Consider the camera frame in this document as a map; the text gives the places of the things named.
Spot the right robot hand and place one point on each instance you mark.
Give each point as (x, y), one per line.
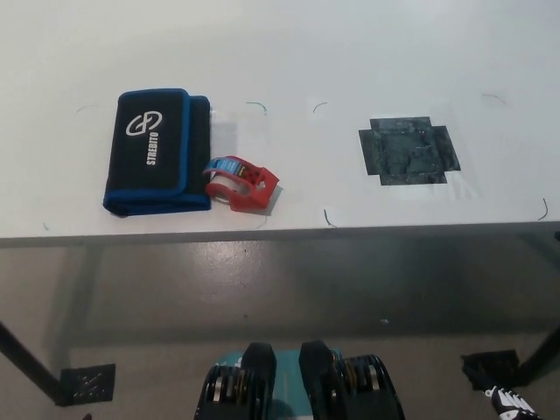
(512, 404)

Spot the red tape dispenser blue label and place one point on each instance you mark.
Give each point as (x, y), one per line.
(254, 197)

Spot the black floor tape patch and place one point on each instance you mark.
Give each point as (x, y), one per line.
(487, 367)
(87, 385)

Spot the black tape patch on table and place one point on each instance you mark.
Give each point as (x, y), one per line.
(407, 151)

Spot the black table leg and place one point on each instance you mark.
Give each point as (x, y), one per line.
(542, 354)
(26, 363)

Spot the robot body black teal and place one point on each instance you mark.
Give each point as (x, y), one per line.
(315, 385)

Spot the black blue-trimmed Strebito pouch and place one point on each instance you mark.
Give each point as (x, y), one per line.
(153, 153)

